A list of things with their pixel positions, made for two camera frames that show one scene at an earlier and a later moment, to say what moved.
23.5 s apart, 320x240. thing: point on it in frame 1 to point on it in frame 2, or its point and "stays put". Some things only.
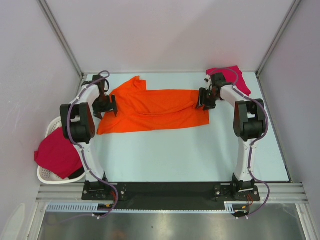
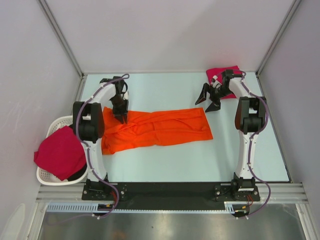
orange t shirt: x=139 y=109 to x=162 y=127
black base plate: x=103 y=193 stays put
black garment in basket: x=79 y=172 stays put
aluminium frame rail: x=286 y=192 stays put
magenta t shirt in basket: x=56 y=154 stays put
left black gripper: x=97 y=110 to x=118 y=114
